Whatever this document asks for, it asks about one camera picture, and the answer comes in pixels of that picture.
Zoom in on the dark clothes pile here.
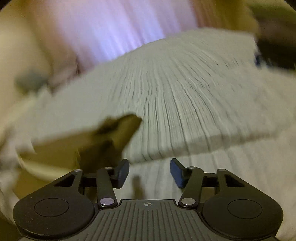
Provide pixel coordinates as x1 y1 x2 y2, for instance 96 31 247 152
253 14 296 71

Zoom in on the brown sweater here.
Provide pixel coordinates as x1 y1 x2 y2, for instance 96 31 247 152
17 113 143 186

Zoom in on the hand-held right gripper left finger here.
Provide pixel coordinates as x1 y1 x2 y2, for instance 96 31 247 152
52 159 130 208

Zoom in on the grey pillow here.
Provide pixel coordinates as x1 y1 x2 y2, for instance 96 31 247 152
14 70 49 93

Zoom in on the pink pillow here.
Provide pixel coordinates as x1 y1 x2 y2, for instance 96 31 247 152
47 53 80 90

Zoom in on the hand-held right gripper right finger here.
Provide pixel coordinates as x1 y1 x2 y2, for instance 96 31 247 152
170 158 248 208

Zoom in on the pink curtain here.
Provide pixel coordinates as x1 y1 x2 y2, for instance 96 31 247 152
35 0 201 70

